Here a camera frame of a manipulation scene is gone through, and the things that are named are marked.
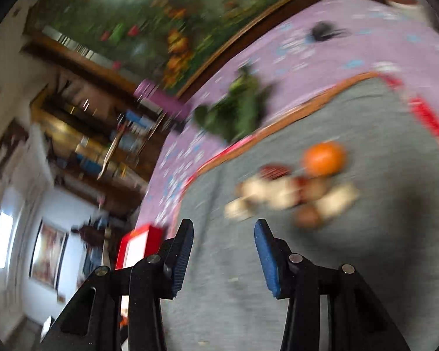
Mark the orange tangerine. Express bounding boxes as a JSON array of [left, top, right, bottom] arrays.
[[301, 141, 347, 177]]

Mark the purple floral tablecloth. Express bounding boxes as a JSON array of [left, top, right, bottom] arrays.
[[189, 0, 439, 140]]

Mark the grey felt mat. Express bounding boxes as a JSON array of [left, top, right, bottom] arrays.
[[162, 78, 439, 350]]

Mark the seated person in red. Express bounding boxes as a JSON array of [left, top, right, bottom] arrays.
[[71, 224, 110, 248]]

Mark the pale sugarcane chunk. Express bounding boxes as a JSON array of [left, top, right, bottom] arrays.
[[224, 197, 257, 221], [267, 177, 301, 210], [315, 182, 360, 220], [235, 175, 271, 204]]

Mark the green leafy vegetable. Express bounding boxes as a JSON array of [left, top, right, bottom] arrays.
[[193, 64, 275, 145]]

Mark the flower bamboo wall panel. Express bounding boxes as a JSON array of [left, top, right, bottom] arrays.
[[26, 0, 284, 92]]

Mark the wooden shelf unit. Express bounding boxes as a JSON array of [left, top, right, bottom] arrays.
[[23, 30, 166, 216]]

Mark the framed landscape painting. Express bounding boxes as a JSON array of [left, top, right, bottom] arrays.
[[29, 219, 69, 291]]

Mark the red jujube date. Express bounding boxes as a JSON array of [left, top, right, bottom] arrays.
[[259, 163, 292, 181]]

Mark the black car key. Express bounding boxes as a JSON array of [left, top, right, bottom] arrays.
[[309, 21, 350, 42]]

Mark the brown longan fruit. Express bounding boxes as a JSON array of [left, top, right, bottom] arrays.
[[293, 204, 323, 229], [301, 177, 331, 203]]

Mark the red gift box lid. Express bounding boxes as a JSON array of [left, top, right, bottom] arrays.
[[116, 224, 164, 269]]

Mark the purple thermos bottle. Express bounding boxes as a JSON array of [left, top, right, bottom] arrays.
[[134, 79, 191, 121]]

